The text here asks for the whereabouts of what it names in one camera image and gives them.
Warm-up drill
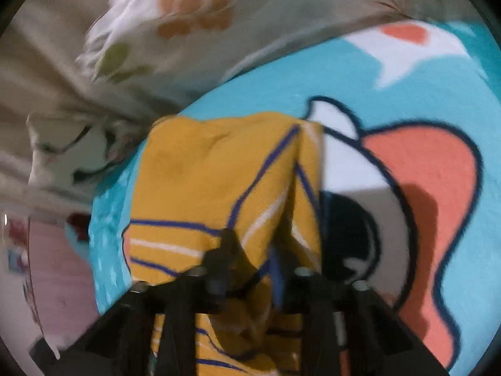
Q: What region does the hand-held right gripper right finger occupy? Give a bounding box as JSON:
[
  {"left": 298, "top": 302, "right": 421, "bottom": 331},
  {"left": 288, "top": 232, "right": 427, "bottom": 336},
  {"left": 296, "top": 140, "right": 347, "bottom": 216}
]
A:
[{"left": 270, "top": 243, "right": 451, "bottom": 376}]

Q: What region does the white floral printed quilt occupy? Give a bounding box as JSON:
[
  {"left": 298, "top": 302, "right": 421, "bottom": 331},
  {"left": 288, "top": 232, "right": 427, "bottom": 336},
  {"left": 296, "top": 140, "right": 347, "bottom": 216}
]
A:
[{"left": 74, "top": 0, "right": 416, "bottom": 114}]

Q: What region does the white cartoon face pillow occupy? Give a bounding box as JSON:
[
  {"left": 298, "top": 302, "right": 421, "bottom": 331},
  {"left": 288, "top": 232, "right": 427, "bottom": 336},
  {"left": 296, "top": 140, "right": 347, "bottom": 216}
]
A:
[{"left": 27, "top": 113, "right": 153, "bottom": 196}]

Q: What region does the mustard striped knit sweater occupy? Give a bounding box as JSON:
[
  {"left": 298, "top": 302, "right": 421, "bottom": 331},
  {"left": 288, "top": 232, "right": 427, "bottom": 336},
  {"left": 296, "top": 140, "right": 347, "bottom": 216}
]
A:
[{"left": 122, "top": 112, "right": 325, "bottom": 376}]

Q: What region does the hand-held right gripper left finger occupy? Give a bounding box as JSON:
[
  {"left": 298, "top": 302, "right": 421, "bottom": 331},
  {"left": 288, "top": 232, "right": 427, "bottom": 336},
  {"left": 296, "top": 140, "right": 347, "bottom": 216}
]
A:
[{"left": 39, "top": 228, "right": 255, "bottom": 376}]

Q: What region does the turquoise cartoon printed blanket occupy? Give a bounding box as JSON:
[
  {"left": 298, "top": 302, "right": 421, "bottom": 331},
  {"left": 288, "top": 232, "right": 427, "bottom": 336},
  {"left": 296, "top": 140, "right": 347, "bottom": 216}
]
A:
[{"left": 65, "top": 19, "right": 501, "bottom": 376}]

